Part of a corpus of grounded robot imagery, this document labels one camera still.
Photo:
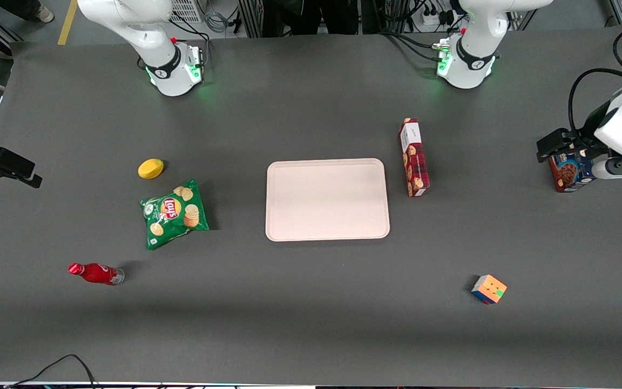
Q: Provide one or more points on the pale pink plastic tray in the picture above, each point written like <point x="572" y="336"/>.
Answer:
<point x="327" y="200"/>

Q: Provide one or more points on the yellow lemon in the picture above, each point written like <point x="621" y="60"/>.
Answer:
<point x="150" y="169"/>

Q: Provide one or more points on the red cola bottle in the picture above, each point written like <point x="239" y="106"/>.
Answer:
<point x="97" y="274"/>

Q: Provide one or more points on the aluminium frame post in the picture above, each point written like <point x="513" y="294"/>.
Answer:
<point x="249" y="19"/>

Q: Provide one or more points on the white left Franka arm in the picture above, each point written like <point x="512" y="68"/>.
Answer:
<point x="467" y="75"/>

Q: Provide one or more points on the person in dark trousers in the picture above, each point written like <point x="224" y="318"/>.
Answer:
<point x="316" y="16"/>

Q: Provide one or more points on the white power strip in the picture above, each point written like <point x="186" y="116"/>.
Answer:
<point x="430" y="20"/>

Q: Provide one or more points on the blue cookie box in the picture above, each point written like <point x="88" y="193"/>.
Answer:
<point x="567" y="173"/>

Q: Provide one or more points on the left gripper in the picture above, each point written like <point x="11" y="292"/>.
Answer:
<point x="581" y="141"/>

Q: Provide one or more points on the aluminium frame bar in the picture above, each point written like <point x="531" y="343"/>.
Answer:
<point x="619" y="11"/>

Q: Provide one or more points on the green Lays chips bag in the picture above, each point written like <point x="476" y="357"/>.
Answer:
<point x="173" y="213"/>

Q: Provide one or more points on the colourful Rubik's cube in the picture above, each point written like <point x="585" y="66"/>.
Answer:
<point x="489" y="289"/>

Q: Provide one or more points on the red cookie box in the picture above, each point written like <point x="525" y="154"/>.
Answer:
<point x="416" y="162"/>

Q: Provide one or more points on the white ventilated box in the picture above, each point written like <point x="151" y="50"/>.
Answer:
<point x="187" y="11"/>

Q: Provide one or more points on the beige sneaker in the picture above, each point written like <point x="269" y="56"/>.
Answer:
<point x="3" y="54"/>
<point x="45" y="14"/>

